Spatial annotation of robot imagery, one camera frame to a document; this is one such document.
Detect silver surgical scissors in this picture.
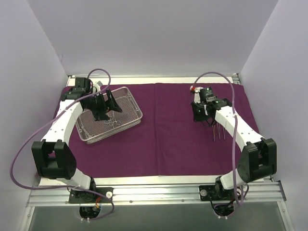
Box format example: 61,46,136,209
104,116,114,126

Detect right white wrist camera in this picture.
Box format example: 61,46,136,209
190,85,203,103

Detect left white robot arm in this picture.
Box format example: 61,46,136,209
31,77,122,202

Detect purple cable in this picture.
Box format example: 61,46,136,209
11,68,115,220
193,71,248,216

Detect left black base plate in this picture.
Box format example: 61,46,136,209
68,187,114,204

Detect aluminium front rail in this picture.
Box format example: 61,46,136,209
27,181,286,206

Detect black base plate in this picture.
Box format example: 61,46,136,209
68,187,114,204
199,183,235,201

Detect purple cloth wrap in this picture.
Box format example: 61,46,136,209
36,82,270,179

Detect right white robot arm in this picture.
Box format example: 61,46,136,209
190,86,277,199

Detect metal mesh instrument tray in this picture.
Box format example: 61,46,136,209
76,87,143,144

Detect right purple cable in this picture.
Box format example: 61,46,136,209
193,71,248,216

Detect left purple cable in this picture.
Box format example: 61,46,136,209
11,68,115,220

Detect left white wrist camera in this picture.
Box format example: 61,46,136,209
93,81,103,92

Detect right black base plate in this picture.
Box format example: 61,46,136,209
199,183,235,201

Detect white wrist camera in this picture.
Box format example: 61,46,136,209
93,81,103,92
190,85,203,103

